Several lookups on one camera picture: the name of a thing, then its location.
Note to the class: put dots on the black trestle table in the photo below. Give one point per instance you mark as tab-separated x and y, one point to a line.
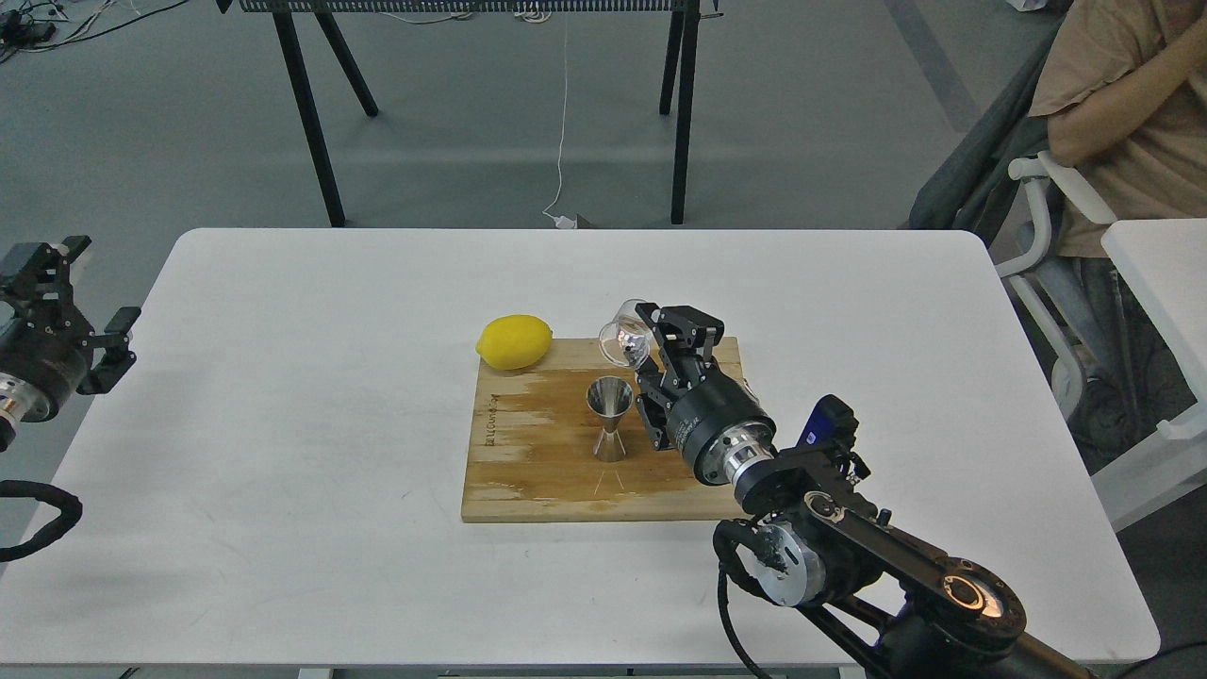
347	63

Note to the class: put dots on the steel double jigger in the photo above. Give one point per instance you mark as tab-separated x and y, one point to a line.
609	398

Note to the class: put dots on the small clear glass cup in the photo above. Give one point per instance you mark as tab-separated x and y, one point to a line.
625	337

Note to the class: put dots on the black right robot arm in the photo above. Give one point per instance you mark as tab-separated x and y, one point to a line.
807	540

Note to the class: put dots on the white office chair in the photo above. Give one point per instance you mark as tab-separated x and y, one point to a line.
1114	376

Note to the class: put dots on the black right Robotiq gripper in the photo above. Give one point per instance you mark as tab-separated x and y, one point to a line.
686	404

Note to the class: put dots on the wooden cutting board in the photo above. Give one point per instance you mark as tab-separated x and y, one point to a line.
530	460

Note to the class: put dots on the person in tan shirt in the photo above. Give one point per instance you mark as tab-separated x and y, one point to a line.
1122	95

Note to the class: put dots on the yellow lemon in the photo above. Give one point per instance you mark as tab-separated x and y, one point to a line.
514	342

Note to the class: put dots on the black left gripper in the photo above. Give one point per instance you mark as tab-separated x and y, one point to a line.
48	351

